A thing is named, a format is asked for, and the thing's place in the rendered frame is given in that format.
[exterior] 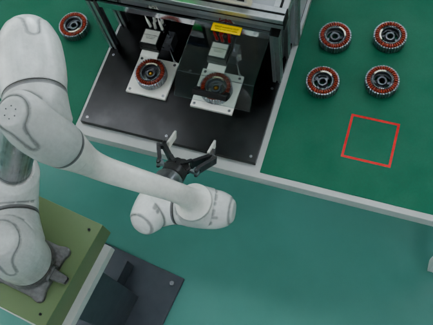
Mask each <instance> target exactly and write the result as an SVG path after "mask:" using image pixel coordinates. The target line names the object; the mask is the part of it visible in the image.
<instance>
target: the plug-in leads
mask: <svg viewBox="0 0 433 325"><path fill-rule="evenodd" d="M148 6H149V8H151V9H155V10H157V9H158V7H157V6H155V5H152V6H150V5H148ZM148 6H147V7H148ZM147 7H146V8H147ZM158 10H159V9H158ZM152 18H153V26H152V24H151V23H150V21H149V19H148V18H147V17H146V16H145V19H146V22H147V24H148V26H149V28H152V27H154V29H155V30H157V29H158V28H157V25H156V23H157V22H158V23H159V26H160V30H161V31H164V28H163V24H164V20H163V19H160V20H159V18H158V21H157V19H156V18H155V17H152Z"/></svg>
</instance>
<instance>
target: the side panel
mask: <svg viewBox="0 0 433 325"><path fill-rule="evenodd" d="M311 2H312V0H295V34H296V42H295V44H296V45H298V44H299V40H300V38H301V35H302V32H303V28H304V25H305V21H306V19H307V14H308V12H309V9H310V5H311Z"/></svg>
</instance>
